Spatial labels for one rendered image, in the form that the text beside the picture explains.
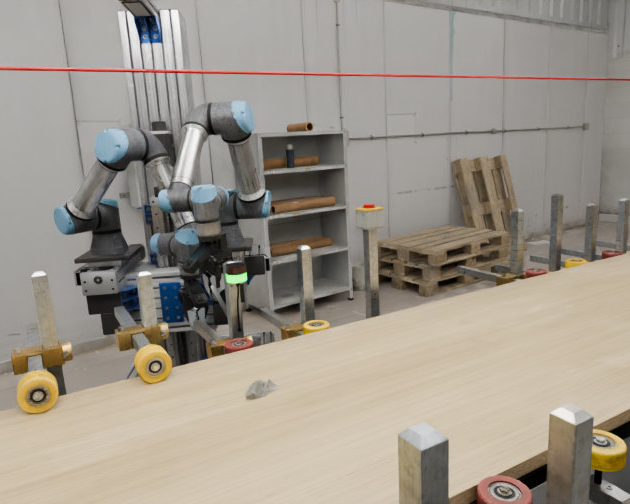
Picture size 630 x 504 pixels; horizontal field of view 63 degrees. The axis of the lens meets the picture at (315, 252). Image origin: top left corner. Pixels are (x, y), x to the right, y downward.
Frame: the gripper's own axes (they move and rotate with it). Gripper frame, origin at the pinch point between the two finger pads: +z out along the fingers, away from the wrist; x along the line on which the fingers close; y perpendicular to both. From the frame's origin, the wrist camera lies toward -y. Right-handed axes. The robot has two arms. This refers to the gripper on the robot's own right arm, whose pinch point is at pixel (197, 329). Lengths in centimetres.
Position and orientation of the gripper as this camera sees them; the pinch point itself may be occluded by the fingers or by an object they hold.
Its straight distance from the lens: 189.3
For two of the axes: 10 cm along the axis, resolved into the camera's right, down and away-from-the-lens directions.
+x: -8.7, 1.5, -4.7
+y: -4.9, -1.7, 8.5
